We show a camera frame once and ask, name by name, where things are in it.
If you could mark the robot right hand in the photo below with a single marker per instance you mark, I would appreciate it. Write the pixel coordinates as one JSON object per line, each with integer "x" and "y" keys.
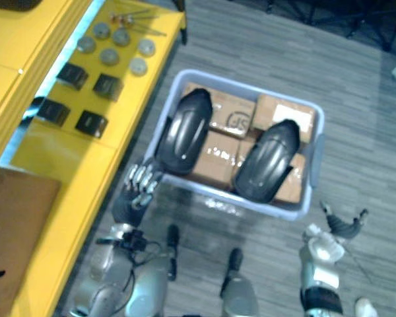
{"x": 344, "y": 226}

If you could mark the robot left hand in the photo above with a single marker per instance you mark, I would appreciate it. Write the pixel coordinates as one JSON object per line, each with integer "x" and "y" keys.
{"x": 132, "y": 208}

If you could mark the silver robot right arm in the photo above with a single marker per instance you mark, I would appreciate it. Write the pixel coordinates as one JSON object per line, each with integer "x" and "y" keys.
{"x": 320, "y": 274}

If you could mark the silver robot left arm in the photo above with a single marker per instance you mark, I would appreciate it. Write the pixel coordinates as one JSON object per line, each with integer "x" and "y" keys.
{"x": 104, "y": 264}

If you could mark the yellow metal shelf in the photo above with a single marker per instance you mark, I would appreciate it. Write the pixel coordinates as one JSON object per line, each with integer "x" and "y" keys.
{"x": 85, "y": 165}

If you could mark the dark object on shelf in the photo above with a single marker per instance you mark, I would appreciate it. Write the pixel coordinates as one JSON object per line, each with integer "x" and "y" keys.
{"x": 26, "y": 4}

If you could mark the plain small cardboard box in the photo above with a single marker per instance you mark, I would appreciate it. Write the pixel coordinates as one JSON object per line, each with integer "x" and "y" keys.
{"x": 292, "y": 185}

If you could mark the robot left leg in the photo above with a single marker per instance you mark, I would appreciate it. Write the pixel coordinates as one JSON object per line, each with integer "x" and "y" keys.
{"x": 150, "y": 287}

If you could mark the robot leg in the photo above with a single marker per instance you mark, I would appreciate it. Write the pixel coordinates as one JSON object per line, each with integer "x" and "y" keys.
{"x": 239, "y": 290}
{"x": 150, "y": 287}

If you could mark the black plastic housing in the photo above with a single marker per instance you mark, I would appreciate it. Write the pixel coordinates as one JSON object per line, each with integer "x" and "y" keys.
{"x": 269, "y": 162}
{"x": 184, "y": 132}

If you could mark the cardboard box with clear tape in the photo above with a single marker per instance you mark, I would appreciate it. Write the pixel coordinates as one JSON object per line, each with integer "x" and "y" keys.
{"x": 216, "y": 158}

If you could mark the pale blue plastic bin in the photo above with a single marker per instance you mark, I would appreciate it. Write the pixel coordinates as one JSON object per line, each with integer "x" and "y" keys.
{"x": 231, "y": 201}

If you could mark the flat brown cardboard sheet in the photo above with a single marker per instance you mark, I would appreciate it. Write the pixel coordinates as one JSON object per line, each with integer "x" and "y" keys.
{"x": 16, "y": 231}

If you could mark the robot right leg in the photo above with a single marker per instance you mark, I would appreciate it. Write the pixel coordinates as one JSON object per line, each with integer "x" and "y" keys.
{"x": 239, "y": 290}

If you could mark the cardboard box with white label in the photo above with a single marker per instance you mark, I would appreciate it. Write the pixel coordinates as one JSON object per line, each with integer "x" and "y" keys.
{"x": 290, "y": 110}

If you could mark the cardboard box with printed logo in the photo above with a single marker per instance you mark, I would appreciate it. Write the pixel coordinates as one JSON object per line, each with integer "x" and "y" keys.
{"x": 232, "y": 114}

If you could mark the silver round disc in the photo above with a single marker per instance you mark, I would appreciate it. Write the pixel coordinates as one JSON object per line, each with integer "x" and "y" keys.
{"x": 138, "y": 66}
{"x": 146, "y": 47}
{"x": 101, "y": 30}
{"x": 109, "y": 56}
{"x": 121, "y": 36}
{"x": 85, "y": 44}

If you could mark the copper-headed long bolt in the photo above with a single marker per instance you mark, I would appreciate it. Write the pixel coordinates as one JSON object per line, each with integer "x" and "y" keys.
{"x": 117, "y": 16}
{"x": 130, "y": 20}

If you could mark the black tripod stand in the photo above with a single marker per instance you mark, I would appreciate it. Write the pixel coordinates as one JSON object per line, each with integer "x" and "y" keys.
{"x": 369, "y": 23}

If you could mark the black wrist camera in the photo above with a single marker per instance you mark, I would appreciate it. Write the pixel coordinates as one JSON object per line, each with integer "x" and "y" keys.
{"x": 133, "y": 238}

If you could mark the black shelf post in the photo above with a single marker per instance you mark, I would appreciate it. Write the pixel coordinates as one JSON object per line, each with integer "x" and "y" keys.
{"x": 183, "y": 23}

